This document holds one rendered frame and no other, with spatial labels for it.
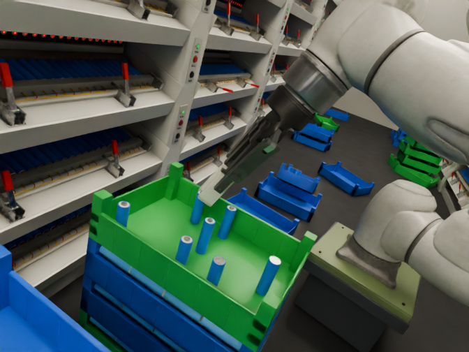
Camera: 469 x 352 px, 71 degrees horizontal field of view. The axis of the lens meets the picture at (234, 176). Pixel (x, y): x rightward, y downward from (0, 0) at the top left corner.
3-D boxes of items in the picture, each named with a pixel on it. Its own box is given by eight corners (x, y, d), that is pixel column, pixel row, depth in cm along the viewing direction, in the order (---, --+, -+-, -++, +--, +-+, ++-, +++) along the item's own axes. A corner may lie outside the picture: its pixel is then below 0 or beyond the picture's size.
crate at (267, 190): (317, 207, 175) (322, 194, 171) (309, 223, 157) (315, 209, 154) (266, 183, 182) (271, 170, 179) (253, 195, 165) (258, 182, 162)
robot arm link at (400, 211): (370, 228, 111) (403, 171, 103) (419, 264, 98) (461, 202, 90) (341, 231, 101) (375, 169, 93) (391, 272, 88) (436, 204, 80)
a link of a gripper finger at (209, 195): (236, 178, 57) (236, 180, 56) (210, 205, 59) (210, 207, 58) (222, 168, 56) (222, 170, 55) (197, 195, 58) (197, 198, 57)
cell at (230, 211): (228, 236, 60) (239, 207, 58) (223, 241, 59) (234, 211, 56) (220, 232, 61) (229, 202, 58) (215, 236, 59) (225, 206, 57)
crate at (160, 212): (300, 270, 58) (318, 235, 55) (255, 353, 41) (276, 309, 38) (169, 195, 68) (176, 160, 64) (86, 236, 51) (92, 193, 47)
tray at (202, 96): (254, 94, 154) (265, 77, 149) (186, 110, 101) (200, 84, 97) (221, 69, 157) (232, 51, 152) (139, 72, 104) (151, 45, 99)
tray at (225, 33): (266, 54, 146) (285, 24, 139) (201, 48, 93) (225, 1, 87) (232, 27, 149) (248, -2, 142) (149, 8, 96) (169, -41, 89)
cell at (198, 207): (201, 221, 62) (209, 192, 59) (195, 225, 60) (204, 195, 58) (193, 216, 63) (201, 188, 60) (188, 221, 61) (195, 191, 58)
